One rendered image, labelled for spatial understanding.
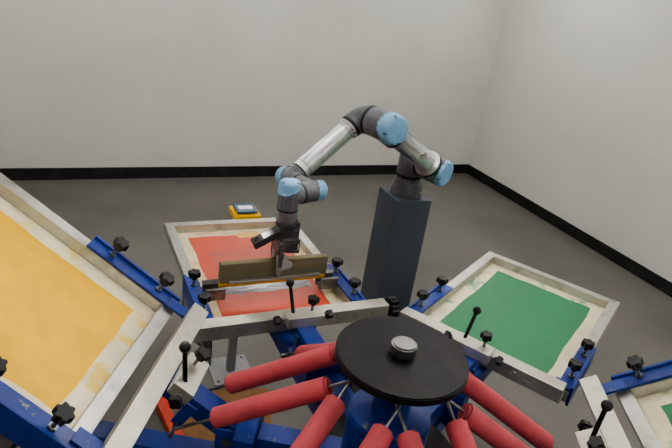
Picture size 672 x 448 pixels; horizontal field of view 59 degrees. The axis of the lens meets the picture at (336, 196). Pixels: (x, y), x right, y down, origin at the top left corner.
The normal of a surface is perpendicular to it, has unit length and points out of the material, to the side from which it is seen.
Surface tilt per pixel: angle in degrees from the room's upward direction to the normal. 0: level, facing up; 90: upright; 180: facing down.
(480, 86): 90
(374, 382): 0
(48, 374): 32
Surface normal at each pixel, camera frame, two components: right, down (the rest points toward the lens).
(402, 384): 0.14, -0.92
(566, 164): -0.90, 0.03
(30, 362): 0.64, -0.69
